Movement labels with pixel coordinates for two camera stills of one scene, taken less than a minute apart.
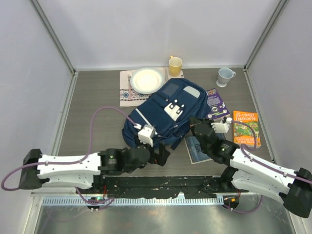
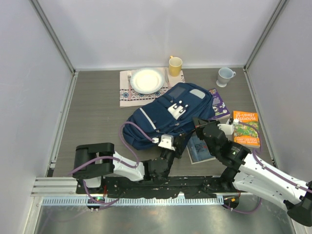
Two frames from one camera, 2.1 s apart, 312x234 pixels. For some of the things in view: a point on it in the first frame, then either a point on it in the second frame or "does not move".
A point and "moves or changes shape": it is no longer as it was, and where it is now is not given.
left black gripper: (161, 158) to (177, 145)
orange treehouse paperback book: (243, 134) does not move
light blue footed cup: (224, 74) does not move
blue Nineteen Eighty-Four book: (195, 152) does not move
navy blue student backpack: (169, 110) moves or changes shape
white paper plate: (146, 80) does not move
